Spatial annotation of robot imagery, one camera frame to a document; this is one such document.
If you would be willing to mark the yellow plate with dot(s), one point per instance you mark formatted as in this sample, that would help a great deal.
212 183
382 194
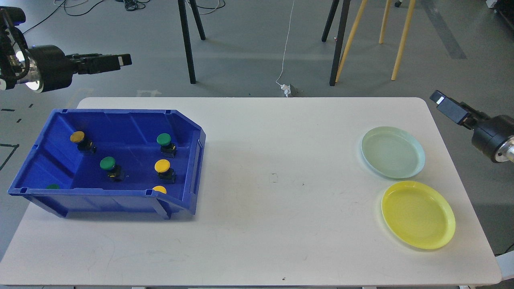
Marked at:
418 215

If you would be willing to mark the yellow push button front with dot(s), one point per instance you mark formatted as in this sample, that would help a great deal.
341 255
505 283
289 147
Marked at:
160 188

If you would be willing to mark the light green plate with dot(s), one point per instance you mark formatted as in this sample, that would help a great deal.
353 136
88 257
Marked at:
392 152

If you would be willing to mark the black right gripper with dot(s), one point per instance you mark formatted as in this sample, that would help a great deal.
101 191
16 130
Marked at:
492 136

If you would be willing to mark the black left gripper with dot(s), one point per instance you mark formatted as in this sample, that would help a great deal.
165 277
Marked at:
50 69

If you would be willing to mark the yellow push button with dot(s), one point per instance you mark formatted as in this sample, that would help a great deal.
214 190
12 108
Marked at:
160 188
83 143
164 171

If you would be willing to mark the blue plastic storage bin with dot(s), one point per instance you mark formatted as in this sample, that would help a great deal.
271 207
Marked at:
130 137

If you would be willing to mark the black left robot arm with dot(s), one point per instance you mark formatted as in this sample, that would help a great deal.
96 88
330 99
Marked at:
14 60

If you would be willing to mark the black stand legs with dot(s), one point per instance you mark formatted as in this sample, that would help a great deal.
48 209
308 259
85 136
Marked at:
340 35

